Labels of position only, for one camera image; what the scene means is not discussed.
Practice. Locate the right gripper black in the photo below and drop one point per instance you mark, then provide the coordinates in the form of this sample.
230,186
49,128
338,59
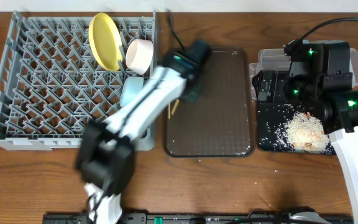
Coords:
265,77

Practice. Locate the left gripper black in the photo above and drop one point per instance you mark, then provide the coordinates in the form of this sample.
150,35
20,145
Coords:
192,99

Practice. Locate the white bowl with food residue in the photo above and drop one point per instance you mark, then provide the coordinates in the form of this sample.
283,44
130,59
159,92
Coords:
139,55

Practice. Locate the light blue bowl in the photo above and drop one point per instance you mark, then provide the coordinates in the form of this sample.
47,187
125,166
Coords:
132,87

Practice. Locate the yellow plate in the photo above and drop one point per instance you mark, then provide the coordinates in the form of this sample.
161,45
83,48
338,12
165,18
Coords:
105,41

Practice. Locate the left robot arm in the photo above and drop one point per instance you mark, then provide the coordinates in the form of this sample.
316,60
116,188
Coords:
106,158

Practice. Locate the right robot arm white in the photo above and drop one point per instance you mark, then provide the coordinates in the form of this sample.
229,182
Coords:
343,137

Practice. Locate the clear plastic waste bin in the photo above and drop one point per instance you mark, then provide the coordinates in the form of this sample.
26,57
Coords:
275,59

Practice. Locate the black waste tray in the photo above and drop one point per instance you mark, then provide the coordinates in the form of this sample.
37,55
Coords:
272,130

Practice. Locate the grey dishwasher rack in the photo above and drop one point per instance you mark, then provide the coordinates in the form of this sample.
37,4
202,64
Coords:
50,84

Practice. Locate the dark brown serving tray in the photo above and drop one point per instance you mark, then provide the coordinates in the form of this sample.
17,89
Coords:
220,123

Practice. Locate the spilled rice pile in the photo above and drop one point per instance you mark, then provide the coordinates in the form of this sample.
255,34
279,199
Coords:
303,133

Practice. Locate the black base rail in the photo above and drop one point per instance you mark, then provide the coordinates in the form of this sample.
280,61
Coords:
299,213

